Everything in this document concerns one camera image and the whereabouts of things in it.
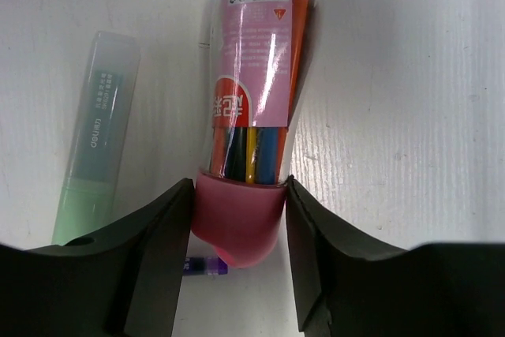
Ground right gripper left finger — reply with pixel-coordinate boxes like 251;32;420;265
1;178;194;336

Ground pink capped marker bottle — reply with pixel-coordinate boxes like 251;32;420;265
192;0;321;268

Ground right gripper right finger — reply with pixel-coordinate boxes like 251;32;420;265
286;178;504;336

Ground purple pen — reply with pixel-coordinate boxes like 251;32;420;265
183;256;228;276

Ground green highlighter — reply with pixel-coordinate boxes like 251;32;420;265
52;31;140;245

